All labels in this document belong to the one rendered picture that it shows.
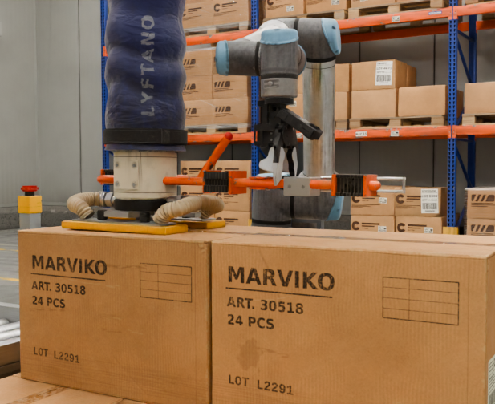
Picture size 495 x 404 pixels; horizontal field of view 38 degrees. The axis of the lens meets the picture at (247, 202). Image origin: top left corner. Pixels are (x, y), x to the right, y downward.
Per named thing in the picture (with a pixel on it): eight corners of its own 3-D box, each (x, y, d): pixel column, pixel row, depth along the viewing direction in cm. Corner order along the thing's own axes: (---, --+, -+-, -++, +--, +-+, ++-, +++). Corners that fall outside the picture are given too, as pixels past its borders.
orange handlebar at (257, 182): (63, 184, 205) (63, 171, 204) (129, 183, 231) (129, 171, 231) (375, 194, 160) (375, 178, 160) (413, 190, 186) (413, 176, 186)
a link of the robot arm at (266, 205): (256, 214, 280) (257, 169, 278) (299, 217, 276) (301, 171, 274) (247, 220, 265) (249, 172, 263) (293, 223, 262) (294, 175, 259)
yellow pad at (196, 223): (107, 223, 207) (107, 206, 207) (128, 221, 216) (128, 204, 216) (207, 229, 191) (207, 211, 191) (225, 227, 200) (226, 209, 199)
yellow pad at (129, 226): (60, 228, 191) (60, 209, 190) (86, 225, 199) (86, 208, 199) (165, 236, 174) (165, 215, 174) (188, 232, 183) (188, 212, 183)
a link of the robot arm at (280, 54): (302, 31, 178) (295, 23, 168) (301, 82, 179) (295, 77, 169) (265, 33, 180) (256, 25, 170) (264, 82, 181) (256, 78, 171)
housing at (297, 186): (282, 195, 171) (282, 176, 171) (294, 195, 177) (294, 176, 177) (309, 196, 167) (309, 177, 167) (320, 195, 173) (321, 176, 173)
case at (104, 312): (20, 378, 192) (17, 230, 191) (116, 345, 227) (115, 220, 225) (208, 416, 163) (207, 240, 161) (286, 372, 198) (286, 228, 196)
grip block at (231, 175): (200, 193, 180) (200, 170, 180) (220, 192, 189) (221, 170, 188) (229, 194, 176) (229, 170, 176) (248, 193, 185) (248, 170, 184)
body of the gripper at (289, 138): (268, 149, 181) (268, 101, 180) (298, 148, 177) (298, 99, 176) (253, 148, 174) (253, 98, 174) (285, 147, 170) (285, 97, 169)
